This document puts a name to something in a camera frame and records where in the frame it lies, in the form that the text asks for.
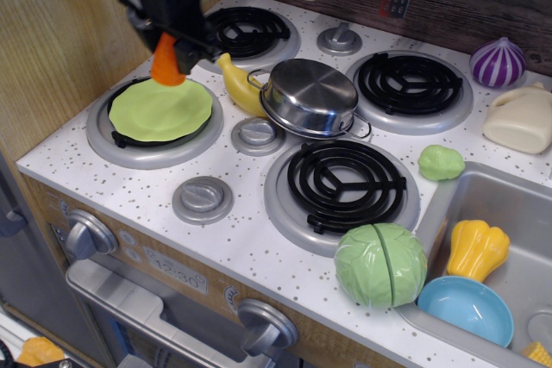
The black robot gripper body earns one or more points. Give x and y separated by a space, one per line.
182 19

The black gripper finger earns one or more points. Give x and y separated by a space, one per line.
150 37
187 55

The orange toy carrot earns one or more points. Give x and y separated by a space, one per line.
165 68

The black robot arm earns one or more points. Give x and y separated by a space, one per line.
182 19

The light green plate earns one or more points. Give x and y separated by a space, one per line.
161 111

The back left black burner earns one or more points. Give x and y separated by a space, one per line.
245 32

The black burner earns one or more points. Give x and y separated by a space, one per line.
245 32
343 184
118 140
408 84

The yellow toy banana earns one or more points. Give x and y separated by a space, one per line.
242 88

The silver middle stove knob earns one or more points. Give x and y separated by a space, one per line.
257 136

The silver stove knob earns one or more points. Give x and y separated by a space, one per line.
202 200
339 41
257 136

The front left black burner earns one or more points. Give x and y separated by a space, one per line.
118 140

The stainless steel pot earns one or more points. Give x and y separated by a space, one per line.
310 99

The silver front stove knob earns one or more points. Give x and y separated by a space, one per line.
202 200

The silver back stove knob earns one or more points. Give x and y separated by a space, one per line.
339 41

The front right black burner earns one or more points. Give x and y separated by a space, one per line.
343 184

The left silver oven dial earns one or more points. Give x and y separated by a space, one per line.
88 236

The silver oven dial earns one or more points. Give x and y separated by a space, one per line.
265 327
88 236

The back right black burner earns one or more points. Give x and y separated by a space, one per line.
408 84

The oven clock display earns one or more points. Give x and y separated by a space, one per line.
181 273

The small green toy lettuce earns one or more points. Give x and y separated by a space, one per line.
440 163

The right silver oven dial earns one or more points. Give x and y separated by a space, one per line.
265 327

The green toy cabbage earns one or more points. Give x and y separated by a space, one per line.
381 265

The purple white toy onion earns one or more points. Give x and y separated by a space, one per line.
497 64

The orange toy on floor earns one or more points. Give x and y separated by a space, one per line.
39 351

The cream toy milk jug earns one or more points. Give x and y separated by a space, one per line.
520 119

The yellow toy squash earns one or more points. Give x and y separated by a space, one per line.
476 250

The silver metal sink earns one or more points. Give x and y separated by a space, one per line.
522 209

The light blue bowl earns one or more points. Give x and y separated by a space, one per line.
469 305

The yellow toy corn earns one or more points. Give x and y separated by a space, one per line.
538 353

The silver oven door handle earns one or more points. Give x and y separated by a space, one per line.
160 327

